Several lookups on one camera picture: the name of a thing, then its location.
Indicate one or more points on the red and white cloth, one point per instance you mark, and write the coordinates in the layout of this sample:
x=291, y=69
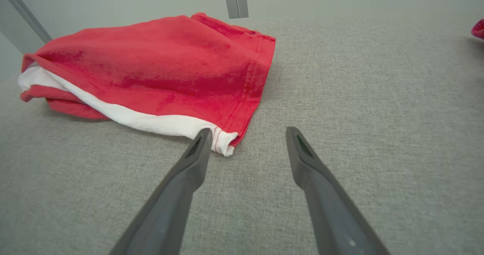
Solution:
x=170, y=66

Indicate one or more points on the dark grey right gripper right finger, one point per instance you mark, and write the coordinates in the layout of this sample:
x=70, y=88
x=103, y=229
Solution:
x=332, y=209

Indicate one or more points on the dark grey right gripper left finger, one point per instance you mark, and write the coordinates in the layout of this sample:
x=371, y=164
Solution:
x=166, y=206

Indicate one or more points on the pink red cloth item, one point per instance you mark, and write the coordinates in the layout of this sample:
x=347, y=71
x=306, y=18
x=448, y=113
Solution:
x=478, y=29

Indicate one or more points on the grey fabric sofa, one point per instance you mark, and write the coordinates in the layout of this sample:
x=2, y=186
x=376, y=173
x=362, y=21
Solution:
x=378, y=115

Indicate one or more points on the grey slanted wall frame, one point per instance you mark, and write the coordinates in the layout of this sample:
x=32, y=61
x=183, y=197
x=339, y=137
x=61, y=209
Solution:
x=26, y=13

